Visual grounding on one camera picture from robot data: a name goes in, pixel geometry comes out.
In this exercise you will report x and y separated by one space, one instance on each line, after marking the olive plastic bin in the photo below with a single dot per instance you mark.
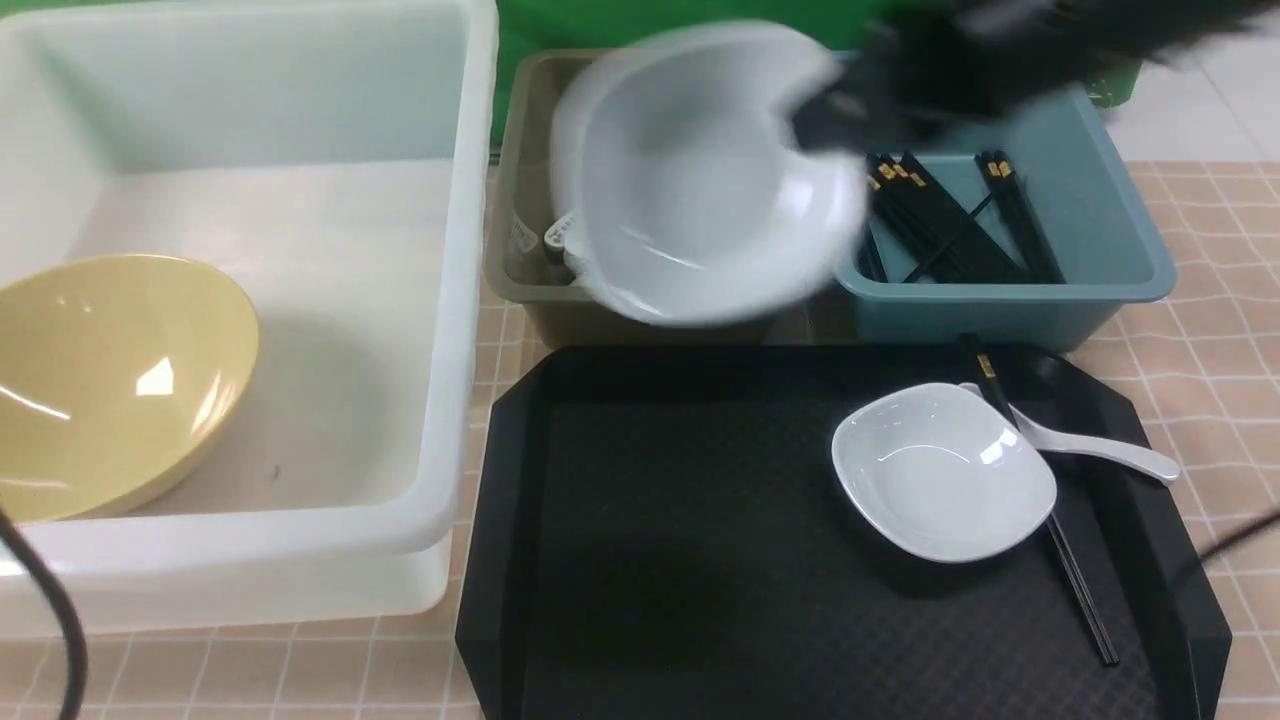
519 268

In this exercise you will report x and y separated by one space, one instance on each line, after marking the white square dish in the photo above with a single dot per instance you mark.
690 201

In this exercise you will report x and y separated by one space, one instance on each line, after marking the black chopsticks bundle in bin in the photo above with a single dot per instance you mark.
999 240

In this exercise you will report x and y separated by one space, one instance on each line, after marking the green cloth backdrop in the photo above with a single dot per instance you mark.
529 26

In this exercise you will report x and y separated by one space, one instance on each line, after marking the black plastic serving tray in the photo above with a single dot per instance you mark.
659 534

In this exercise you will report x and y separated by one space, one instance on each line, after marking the black chopstick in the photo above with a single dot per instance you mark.
993 393

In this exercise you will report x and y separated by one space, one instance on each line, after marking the checkered beige tablecloth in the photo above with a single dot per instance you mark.
1200 369

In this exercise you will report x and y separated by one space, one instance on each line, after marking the yellow noodle bowl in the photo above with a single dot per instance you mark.
118 374

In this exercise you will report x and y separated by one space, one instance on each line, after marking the large white plastic tub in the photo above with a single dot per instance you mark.
331 158

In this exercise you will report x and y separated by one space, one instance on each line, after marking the white ceramic soup spoon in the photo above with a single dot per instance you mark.
1037 437

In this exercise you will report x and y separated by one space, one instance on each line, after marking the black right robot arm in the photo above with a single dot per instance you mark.
1100 36

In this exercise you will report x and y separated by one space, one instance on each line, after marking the pale green square dish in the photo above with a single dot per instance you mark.
942 475

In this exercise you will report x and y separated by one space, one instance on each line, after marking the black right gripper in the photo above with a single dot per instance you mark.
923 72

